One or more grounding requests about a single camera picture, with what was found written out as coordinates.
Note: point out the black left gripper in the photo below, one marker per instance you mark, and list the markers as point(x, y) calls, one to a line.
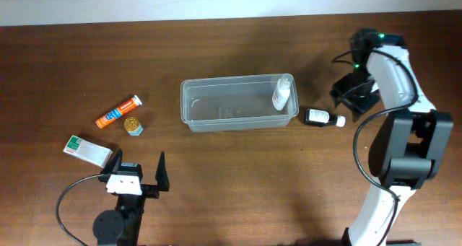
point(152, 190)

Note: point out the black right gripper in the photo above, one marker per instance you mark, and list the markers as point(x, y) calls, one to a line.
point(356, 107)

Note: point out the dark brown syrup bottle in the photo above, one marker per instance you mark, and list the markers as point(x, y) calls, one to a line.
point(322, 118)

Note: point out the white green medicine box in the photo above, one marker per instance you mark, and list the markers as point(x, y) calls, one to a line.
point(87, 151)

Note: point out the white calamine lotion bottle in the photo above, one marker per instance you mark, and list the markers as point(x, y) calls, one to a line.
point(282, 92)

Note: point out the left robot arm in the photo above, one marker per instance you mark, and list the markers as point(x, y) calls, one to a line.
point(121, 225)

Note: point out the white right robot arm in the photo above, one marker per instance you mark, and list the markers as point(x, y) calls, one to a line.
point(397, 149)

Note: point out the clear plastic container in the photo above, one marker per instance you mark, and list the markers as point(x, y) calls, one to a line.
point(235, 103)

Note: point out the gold lid balm jar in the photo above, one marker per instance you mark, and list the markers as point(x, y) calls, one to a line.
point(133, 126)

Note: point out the orange vitamin tablet tube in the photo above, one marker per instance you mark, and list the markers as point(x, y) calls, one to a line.
point(119, 111)

